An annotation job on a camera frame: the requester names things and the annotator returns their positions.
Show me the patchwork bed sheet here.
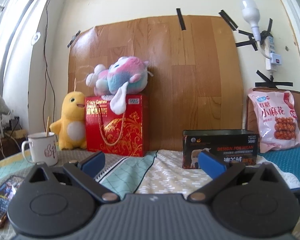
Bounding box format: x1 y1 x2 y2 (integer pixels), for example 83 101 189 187
0 150 300 239

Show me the black sheep-print box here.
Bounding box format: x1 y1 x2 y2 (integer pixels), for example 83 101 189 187
182 129 259 169

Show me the yellow plush dinosaur toy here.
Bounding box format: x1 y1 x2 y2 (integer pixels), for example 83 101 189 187
50 91 87 150

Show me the white enamel mug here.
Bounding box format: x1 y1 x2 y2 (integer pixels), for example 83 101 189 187
21 132 58 166

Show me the red gift bag box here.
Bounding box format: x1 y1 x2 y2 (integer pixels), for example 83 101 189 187
85 94 149 157

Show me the brown seat cushion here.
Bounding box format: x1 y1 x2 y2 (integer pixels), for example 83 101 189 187
245 87 300 140

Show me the wooden stick in mug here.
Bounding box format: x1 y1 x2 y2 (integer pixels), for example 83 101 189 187
45 116 50 137

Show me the pink twisted-dough snack bag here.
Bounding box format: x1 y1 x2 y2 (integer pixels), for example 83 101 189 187
248 90 300 153

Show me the blue textured mat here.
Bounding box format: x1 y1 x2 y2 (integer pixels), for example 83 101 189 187
257 147 300 189

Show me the smartphone with lit screen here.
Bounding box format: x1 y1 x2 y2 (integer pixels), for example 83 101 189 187
0 176 24 228

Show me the pink blue plush toy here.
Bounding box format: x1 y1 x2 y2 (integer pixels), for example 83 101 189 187
85 56 153 115

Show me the white power strip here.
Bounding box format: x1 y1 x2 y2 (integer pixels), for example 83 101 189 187
257 36 282 72

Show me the white light bulb lamp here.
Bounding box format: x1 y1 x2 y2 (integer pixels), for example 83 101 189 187
241 0 261 42

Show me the wood-pattern wall board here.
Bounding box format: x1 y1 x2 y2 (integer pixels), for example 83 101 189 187
68 15 244 151

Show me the black hanging wall cable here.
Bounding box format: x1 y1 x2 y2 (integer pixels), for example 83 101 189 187
41 0 64 133

